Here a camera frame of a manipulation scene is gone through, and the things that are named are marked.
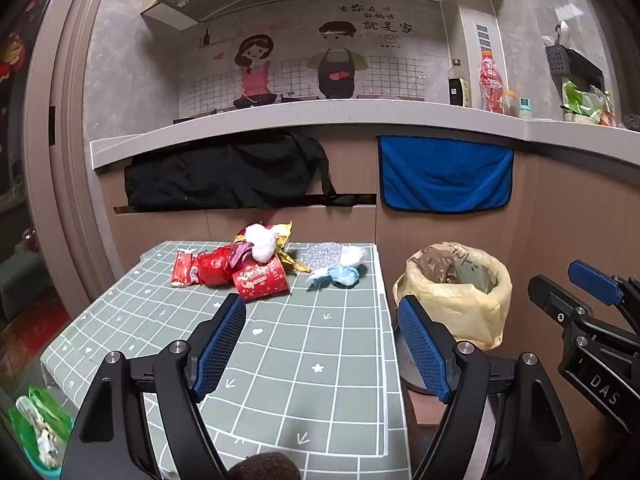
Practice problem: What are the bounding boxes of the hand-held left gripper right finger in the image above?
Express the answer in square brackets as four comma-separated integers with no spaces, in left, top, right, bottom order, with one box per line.
[396,294,583,480]

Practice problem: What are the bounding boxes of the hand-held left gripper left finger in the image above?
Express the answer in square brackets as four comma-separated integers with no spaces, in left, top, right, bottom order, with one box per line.
[60,292,248,480]

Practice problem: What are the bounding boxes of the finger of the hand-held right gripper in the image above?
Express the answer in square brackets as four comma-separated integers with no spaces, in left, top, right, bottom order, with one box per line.
[567,259,640,311]
[528,274,608,333]

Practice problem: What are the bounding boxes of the trash bin with yellow bag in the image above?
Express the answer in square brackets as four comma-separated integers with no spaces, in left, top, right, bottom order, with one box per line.
[392,242,513,401]

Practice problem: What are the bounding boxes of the red paper cup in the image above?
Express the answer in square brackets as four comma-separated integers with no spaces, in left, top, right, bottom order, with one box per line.
[231,255,291,302]

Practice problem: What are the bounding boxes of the red foil wrapper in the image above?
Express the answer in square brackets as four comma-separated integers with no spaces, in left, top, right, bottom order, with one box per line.
[197,245,246,287]

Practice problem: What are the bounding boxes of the red and white packet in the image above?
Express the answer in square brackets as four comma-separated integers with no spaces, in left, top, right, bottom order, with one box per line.
[171,249,201,288]

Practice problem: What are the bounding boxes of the green grid tablecloth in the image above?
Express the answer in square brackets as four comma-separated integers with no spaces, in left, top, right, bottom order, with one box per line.
[42,241,413,480]

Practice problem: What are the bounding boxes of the blue and white crumpled paper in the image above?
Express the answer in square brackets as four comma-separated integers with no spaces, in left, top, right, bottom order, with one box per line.
[306,265,361,289]

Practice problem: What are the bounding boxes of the gold foil wrapper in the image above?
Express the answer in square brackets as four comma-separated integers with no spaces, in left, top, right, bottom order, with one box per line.
[272,221,313,273]

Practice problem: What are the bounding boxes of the white tissue ball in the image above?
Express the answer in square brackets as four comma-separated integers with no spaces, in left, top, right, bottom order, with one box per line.
[244,222,278,262]

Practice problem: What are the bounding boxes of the silver glitter piece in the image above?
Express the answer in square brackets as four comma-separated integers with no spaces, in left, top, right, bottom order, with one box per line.
[298,242,346,273]

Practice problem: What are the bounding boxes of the blue towel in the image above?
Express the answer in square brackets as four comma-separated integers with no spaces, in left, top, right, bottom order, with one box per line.
[376,135,515,213]

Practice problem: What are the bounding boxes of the black cloth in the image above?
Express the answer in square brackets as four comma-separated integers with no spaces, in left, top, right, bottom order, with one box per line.
[124,132,338,212]

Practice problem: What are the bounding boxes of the green vegetable bag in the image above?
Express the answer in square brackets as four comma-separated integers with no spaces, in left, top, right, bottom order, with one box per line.
[560,80,616,126]

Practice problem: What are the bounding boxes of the green plastic bag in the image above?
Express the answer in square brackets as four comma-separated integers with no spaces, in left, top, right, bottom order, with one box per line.
[9,386,75,471]

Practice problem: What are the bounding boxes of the red drink bottle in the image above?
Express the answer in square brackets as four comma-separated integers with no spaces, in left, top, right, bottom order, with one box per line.
[478,49,503,113]

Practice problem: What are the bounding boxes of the black utensil holder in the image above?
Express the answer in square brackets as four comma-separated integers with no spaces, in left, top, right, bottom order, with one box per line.
[545,42,603,86]

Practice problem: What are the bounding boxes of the dark sauce bottle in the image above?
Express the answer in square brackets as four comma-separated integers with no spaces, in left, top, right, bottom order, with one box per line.
[448,58,472,108]

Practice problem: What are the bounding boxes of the white water heater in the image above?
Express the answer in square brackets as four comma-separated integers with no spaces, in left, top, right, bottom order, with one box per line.
[442,0,506,106]

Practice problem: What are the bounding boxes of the dark glass door with decals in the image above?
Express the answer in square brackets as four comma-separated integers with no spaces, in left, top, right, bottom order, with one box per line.
[0,0,66,311]

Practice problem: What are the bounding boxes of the cartoon wall poster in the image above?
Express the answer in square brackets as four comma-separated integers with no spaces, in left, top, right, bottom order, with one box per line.
[177,0,441,116]

